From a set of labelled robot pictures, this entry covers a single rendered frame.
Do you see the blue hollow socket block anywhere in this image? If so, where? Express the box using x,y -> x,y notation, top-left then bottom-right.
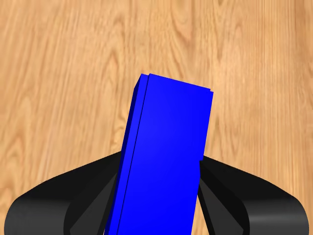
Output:
104,72 -> 214,235

